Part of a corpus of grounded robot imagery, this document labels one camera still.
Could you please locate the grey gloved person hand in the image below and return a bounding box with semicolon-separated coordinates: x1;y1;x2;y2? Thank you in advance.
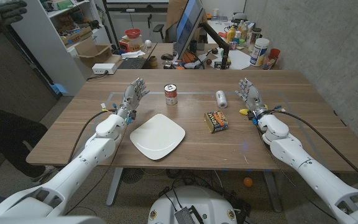
0;0;28;38

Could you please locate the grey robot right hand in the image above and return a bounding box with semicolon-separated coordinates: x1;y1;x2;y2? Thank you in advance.
234;77;269;121

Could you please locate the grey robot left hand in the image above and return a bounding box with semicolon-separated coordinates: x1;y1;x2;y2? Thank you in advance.
116;77;150;121

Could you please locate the yellow banana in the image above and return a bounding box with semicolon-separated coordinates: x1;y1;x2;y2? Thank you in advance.
239;105;269;116

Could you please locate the red white soup can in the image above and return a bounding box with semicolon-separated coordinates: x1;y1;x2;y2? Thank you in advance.
163;83;178;106

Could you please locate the white square plate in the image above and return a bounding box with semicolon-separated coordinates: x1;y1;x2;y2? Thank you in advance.
129;113;186;161

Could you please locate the black keyboard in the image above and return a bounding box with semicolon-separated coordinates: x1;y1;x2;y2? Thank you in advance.
117;57;147;70

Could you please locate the white power box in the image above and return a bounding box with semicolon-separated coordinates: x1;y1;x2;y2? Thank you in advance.
91;63;118;75

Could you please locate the white board sheet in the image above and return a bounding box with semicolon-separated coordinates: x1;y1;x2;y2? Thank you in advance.
211;49;252;70

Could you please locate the blue yellow meat tin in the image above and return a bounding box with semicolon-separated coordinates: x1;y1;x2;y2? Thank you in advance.
203;111;229;134

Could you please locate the white canister blue label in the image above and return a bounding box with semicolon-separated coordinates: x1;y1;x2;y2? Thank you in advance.
249;37;270;67

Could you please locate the black printed box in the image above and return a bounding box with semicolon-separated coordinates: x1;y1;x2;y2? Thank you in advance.
213;61;231;70

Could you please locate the white shelf unit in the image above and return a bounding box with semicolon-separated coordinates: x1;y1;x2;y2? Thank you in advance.
11;0;111;96

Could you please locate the clear plastic bin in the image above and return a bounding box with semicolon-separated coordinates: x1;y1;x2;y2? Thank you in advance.
121;34;144;52

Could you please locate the open cardboard box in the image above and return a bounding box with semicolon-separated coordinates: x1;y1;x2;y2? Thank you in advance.
73;37;114;68

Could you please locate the wooden desk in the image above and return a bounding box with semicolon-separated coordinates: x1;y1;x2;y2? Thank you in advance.
141;42;281;70

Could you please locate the red bowl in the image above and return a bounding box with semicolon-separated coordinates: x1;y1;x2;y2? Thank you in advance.
124;28;142;39

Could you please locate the yellow mustard bottle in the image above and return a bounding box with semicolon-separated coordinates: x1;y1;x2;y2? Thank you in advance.
226;26;237;44

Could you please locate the orange toy basketball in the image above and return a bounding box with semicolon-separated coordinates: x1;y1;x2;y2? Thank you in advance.
182;51;196;63

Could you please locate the blue plastic piece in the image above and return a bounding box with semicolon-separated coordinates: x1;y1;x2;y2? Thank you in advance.
51;83;68;94

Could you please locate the printed cardboard box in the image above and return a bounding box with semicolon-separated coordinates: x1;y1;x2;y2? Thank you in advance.
61;26;93;47

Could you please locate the black office chair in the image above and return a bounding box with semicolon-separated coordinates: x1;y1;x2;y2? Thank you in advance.
152;24;178;43

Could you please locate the round grey fan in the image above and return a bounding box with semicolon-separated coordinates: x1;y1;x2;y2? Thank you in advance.
121;167;144;184

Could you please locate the wooden table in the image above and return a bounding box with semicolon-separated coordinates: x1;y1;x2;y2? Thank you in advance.
25;68;358;213

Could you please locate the computer monitor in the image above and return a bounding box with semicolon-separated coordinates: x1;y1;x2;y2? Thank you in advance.
175;0;205;60

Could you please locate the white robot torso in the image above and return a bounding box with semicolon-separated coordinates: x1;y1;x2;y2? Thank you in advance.
147;185;238;224

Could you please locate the grey finned box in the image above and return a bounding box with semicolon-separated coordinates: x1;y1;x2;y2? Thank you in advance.
175;207;196;224

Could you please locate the left arm thick black cable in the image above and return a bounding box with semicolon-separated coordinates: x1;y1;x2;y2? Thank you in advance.
68;108;117;164

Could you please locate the arm thick black cable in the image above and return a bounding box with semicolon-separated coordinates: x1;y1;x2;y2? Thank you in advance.
272;110;358;190
68;108;117;164

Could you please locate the right arm thick black cable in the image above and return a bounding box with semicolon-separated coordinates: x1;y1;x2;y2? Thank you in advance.
272;110;358;190

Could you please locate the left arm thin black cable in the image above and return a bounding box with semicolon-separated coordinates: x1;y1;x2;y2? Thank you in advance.
63;124;129;216

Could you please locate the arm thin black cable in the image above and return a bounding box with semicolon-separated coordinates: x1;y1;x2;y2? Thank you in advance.
255;124;337;221
63;124;129;216

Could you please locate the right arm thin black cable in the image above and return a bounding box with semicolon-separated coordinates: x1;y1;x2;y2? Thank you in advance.
255;124;337;221

